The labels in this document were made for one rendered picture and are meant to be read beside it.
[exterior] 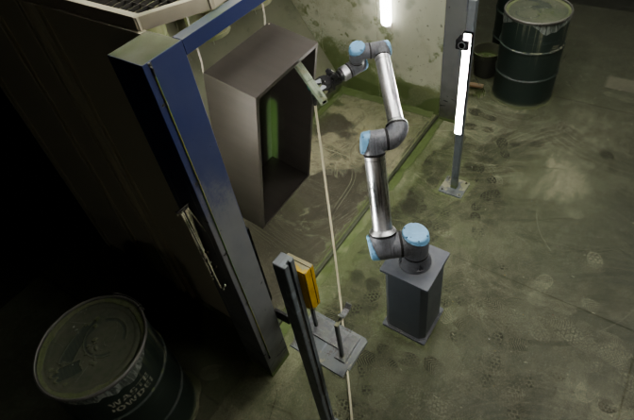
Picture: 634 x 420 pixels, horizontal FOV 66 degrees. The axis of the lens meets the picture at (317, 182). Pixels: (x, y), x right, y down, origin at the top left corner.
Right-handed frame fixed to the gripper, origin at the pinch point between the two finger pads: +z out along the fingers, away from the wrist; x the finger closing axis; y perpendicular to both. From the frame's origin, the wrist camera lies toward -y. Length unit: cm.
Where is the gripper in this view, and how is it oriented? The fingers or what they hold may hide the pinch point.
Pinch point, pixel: (311, 90)
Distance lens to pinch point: 287.0
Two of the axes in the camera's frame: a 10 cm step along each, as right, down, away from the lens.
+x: -5.4, -7.8, 3.3
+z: -8.4, 5.2, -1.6
